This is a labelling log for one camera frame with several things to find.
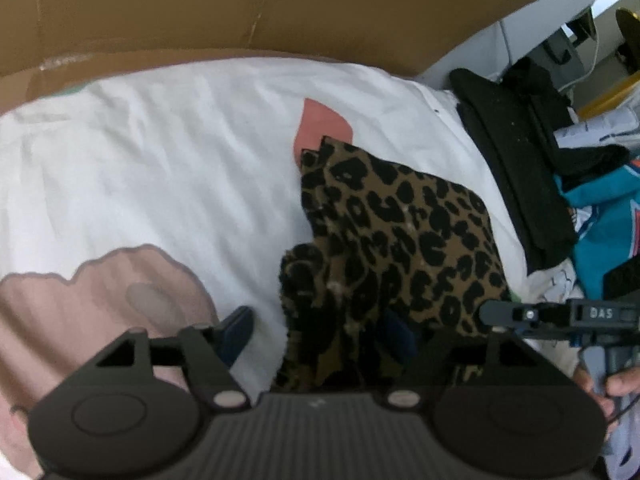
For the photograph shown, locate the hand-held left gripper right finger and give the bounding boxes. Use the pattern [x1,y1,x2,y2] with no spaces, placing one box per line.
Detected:
[380,309,545,408]

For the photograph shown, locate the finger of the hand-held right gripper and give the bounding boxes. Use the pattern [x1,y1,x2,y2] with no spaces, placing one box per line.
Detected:
[479,299,574,337]

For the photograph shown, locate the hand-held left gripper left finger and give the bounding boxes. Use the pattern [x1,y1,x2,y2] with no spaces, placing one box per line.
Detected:
[94,305,255,412]

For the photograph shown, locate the leopard print pants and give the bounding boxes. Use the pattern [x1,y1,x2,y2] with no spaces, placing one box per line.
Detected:
[272,136,513,393]

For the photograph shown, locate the person's right hand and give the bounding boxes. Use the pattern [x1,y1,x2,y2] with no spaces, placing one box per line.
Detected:
[574,366,640,428]

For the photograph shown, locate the teal sports jersey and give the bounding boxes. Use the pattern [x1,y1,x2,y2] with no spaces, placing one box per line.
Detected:
[552,155,640,311]

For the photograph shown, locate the black folded garment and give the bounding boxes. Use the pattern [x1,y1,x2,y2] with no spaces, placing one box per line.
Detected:
[449,55,632,277]

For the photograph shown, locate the white printed bedsheet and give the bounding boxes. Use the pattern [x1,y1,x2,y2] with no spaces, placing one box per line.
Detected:
[0,57,586,480]

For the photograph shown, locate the white printed cloth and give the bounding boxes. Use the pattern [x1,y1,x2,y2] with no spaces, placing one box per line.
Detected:
[552,107,640,158]

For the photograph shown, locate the yellow board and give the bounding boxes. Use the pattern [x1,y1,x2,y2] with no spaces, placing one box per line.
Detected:
[577,72,640,117]

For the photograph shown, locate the black suitcase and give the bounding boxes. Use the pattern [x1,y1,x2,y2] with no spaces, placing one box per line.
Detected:
[542,10,598,78]

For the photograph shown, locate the brown cardboard sheet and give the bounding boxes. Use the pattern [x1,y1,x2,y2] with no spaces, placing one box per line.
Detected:
[0,0,541,111]

